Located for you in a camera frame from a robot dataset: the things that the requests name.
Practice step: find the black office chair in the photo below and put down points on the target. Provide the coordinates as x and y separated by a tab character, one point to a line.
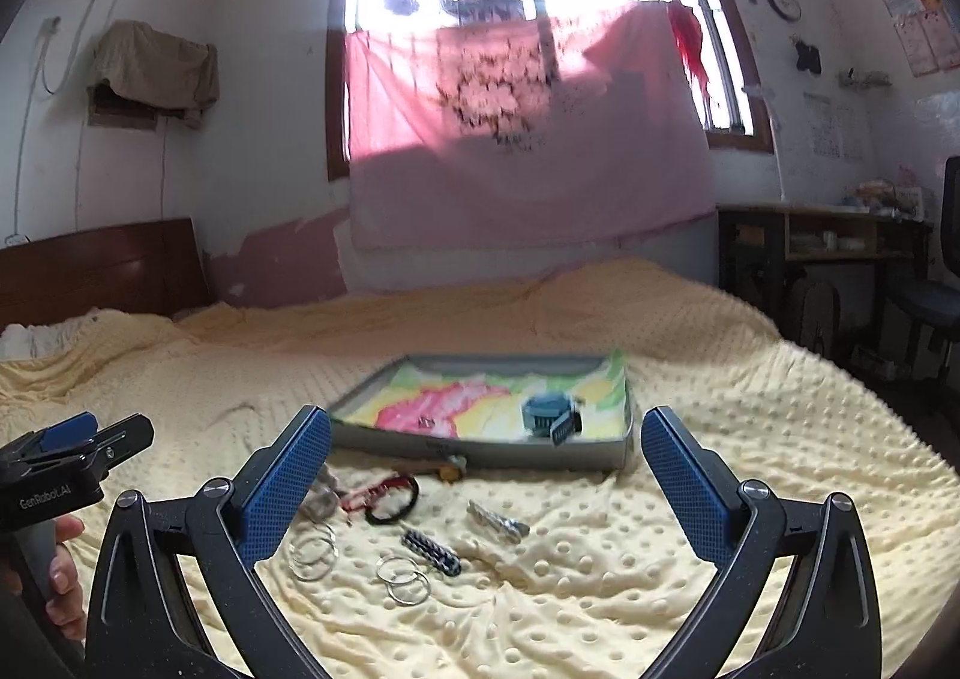
930	296

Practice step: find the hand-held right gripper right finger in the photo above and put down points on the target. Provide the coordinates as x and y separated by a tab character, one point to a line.
682	484

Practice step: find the yellow dotted blanket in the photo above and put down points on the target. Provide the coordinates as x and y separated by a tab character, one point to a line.
600	574

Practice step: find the cluster of wall certificates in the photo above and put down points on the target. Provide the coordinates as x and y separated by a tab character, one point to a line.
919	12

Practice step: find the silver hair clip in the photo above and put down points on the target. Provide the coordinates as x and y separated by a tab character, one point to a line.
499	521

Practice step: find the white crumpled cloth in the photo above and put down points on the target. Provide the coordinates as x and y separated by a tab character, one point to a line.
37	341

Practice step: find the brown framed window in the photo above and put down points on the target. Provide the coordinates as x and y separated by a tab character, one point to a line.
739	49

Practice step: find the black hanging wall item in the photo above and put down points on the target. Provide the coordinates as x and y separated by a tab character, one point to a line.
806	55

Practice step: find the grey tray with colourful lining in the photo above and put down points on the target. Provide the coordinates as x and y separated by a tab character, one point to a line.
487	455

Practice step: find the person's left hand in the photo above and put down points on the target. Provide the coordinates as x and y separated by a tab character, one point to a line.
66	600

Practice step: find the beige draped cloth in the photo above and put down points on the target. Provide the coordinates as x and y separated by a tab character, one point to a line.
150	64

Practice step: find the round wall clock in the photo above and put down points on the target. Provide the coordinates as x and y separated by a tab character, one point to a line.
784	3

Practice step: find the brown wooden headboard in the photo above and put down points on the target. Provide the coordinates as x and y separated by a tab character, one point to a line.
112	274

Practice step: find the dark wooden desk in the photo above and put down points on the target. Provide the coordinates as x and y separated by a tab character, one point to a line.
750	251

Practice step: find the clear plastic trinket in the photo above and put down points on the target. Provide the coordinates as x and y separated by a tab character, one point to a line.
324	499

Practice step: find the pink floral sheet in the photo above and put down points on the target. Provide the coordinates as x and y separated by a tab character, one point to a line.
600	162

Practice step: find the white power strip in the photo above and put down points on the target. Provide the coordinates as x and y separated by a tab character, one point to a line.
877	362

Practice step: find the pile of desk clutter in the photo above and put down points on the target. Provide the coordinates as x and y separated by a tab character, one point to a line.
892	195

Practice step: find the red hanging cloth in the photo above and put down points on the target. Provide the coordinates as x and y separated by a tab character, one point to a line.
686	38

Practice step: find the white wall socket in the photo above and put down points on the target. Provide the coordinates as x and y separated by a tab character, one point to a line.
15	240

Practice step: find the small yellow pendant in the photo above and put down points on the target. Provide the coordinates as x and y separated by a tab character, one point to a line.
450	471

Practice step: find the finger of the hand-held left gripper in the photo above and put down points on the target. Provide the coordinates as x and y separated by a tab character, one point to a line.
67	433
124	443

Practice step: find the white wall calendar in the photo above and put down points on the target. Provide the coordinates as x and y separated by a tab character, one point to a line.
829	124

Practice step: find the white desk lamp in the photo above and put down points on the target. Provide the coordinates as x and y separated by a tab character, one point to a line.
780	154

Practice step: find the brown wall box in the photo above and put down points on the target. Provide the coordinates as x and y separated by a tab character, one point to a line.
120	113

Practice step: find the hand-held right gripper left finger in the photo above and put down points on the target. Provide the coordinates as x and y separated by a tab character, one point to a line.
289	484

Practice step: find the brown patterned suitcase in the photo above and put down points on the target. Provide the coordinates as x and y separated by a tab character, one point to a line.
817	315

